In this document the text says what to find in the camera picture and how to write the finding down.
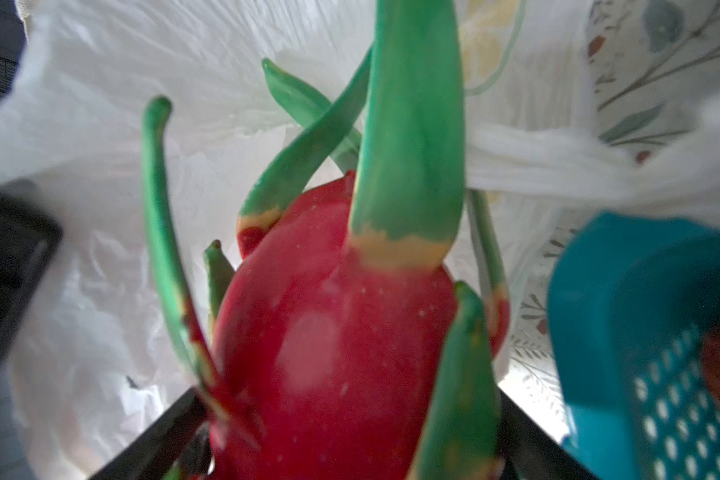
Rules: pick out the floral table mat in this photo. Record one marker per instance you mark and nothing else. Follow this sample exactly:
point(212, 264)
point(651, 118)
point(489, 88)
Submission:
point(652, 63)

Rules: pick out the pink dragon fruit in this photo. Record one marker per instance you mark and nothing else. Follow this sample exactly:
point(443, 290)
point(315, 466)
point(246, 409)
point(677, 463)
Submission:
point(343, 348)

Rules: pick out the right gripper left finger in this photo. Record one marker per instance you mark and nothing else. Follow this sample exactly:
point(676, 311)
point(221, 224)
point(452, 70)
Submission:
point(152, 454)

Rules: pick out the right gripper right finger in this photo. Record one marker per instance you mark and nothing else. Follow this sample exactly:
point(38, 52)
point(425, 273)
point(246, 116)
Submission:
point(528, 452)

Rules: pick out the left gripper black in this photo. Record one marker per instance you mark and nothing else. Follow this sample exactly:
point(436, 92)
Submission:
point(29, 239)

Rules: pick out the white plastic grocery bag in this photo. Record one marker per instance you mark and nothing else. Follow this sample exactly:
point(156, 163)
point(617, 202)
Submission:
point(95, 365)

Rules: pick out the teal plastic fruit basket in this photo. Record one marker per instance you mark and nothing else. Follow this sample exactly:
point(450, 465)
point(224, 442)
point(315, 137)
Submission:
point(628, 305)

